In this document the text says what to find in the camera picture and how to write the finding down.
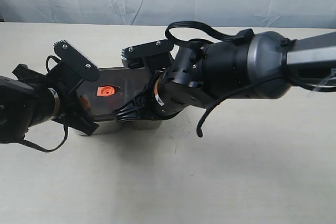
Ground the dark transparent lid orange seal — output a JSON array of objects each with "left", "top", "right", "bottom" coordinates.
[{"left": 77, "top": 67, "right": 149, "bottom": 122}]

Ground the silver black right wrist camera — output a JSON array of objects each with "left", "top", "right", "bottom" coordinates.
[{"left": 121, "top": 39, "right": 174, "bottom": 70}]

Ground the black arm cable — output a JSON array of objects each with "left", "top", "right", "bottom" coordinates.
[
  {"left": 20, "top": 55, "right": 71, "bottom": 153},
  {"left": 164, "top": 21, "right": 336, "bottom": 138}
]

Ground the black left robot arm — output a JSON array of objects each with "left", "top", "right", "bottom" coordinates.
[{"left": 1, "top": 62, "right": 99, "bottom": 144}]

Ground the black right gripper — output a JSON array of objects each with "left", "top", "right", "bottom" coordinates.
[{"left": 113, "top": 53, "right": 173, "bottom": 122}]

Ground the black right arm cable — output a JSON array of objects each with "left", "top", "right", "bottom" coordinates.
[{"left": 164, "top": 21, "right": 336, "bottom": 138}]

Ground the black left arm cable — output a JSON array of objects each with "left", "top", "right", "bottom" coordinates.
[{"left": 20, "top": 55, "right": 71, "bottom": 153}]

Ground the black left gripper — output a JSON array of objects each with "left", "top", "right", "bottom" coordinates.
[{"left": 12, "top": 60, "right": 98, "bottom": 136}]

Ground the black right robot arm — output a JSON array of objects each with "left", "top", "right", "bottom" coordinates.
[{"left": 114, "top": 29, "right": 335, "bottom": 122}]

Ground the steel divided lunch box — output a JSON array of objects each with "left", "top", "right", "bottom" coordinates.
[{"left": 91, "top": 120, "right": 162, "bottom": 136}]

